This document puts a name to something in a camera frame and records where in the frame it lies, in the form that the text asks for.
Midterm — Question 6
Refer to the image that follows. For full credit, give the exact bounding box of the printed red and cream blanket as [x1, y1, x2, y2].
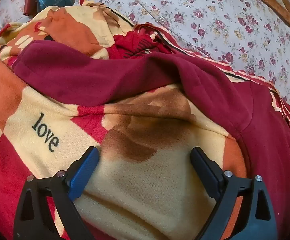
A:
[0, 0, 290, 240]

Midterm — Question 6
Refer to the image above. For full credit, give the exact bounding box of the maroon fleece garment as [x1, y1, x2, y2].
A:
[11, 40, 290, 240]

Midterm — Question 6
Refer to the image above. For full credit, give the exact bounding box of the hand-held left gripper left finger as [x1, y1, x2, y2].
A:
[13, 146, 100, 240]

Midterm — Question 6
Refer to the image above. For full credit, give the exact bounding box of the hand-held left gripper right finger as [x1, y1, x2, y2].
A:
[190, 147, 278, 240]

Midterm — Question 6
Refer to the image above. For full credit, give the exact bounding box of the floral bed sheet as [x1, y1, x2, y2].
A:
[0, 0, 290, 117]

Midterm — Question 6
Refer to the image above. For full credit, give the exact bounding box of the brown quilted cushion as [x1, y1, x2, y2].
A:
[225, 0, 290, 37]

